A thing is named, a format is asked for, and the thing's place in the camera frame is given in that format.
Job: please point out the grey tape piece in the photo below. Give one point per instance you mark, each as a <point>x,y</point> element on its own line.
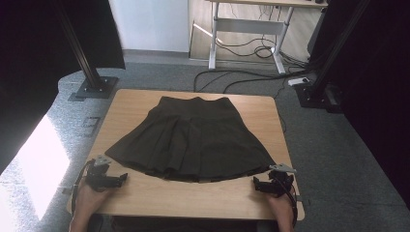
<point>304,202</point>
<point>67,190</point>

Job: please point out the black pleated skirt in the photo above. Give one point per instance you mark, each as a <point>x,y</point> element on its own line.
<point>193,145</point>

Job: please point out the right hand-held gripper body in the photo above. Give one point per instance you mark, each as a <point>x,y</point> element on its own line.
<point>281,180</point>

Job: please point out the person's left hand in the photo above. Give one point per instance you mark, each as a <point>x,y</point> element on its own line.
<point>87,198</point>

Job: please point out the floor socket cover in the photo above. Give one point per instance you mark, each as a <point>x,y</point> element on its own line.
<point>91,126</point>

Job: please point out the black curtain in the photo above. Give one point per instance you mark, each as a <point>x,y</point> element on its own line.
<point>32,64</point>
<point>380,96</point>

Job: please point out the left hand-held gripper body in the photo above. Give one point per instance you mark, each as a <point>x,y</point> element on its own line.
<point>98,175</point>

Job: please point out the person's lap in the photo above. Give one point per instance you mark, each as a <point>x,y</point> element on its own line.
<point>180,225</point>

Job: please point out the white frame desk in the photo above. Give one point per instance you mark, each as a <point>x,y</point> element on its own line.
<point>251,26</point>

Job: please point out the white power strip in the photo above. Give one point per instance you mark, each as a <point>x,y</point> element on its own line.
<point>298,81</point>

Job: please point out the black metal stand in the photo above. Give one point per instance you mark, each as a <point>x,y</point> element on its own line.
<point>87,64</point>
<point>325,71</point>

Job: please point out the person's right hand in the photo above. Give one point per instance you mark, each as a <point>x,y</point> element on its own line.
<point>281,206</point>

